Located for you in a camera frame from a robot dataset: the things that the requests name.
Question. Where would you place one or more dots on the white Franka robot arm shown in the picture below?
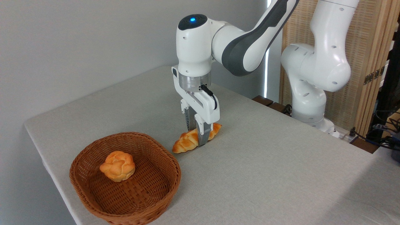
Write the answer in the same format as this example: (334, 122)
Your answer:
(322, 62)

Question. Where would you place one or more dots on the long braided bread loaf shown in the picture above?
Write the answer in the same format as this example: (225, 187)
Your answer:
(184, 143)

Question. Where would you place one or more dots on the brown wicker basket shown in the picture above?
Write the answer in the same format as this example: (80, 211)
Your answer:
(140, 193)

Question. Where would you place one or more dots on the dark brown wooden block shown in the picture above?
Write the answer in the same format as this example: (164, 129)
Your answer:
(262, 100)
(279, 107)

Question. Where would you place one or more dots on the brown wooden board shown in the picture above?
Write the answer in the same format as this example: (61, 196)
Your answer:
(365, 145)

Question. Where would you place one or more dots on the round knotted bread bun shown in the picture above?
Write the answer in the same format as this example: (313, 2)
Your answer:
(117, 167)

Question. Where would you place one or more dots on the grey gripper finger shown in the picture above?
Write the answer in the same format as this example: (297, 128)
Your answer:
(203, 134)
(189, 120)

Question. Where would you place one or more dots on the metal screen hinge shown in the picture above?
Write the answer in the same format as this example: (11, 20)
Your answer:
(373, 76)

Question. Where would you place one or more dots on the black metal stand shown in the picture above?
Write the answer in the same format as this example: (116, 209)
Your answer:
(389, 87)

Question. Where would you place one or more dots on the grey tablecloth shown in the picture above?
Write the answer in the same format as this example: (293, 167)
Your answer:
(265, 172)

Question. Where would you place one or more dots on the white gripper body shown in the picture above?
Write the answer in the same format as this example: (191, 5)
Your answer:
(200, 104)

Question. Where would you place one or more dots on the dark grey box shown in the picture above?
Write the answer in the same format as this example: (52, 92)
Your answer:
(396, 150)

